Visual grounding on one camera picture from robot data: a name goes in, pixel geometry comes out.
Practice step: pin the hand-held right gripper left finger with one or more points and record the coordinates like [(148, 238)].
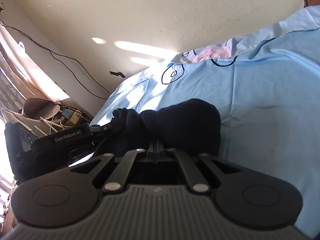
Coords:
[(151, 152)]

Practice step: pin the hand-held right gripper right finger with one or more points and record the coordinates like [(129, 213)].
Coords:
[(162, 152)]

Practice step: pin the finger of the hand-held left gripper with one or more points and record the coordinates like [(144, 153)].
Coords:
[(105, 142), (106, 127)]

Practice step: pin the dark navy printed sweater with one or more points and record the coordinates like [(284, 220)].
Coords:
[(185, 122)]

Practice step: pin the yellowed plastic box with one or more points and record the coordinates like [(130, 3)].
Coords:
[(75, 119)]

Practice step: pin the black power adapter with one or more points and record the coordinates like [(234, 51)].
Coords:
[(68, 112)]

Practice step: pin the brown cardboard piece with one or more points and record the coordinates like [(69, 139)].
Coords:
[(40, 107)]

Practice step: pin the black tape strip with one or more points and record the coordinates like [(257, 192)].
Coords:
[(117, 74)]

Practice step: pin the beige curtain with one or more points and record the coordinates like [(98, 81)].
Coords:
[(32, 75)]

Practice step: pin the light blue printed bed sheet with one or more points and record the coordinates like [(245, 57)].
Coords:
[(262, 92)]

